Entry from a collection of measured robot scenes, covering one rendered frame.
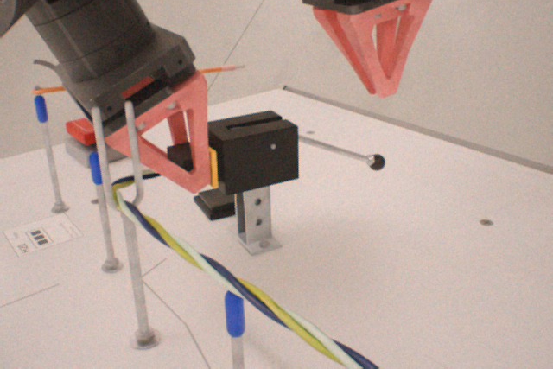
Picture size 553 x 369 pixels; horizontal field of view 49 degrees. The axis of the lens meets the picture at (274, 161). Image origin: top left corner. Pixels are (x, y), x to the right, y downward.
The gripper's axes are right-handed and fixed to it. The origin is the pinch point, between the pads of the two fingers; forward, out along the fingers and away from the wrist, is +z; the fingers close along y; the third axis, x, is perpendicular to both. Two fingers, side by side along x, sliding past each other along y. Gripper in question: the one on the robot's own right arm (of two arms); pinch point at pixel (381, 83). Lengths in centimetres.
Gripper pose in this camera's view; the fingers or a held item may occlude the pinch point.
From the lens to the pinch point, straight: 46.2
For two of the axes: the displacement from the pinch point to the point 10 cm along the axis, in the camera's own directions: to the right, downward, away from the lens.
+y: 4.5, 3.3, -8.3
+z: 2.0, 8.7, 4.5
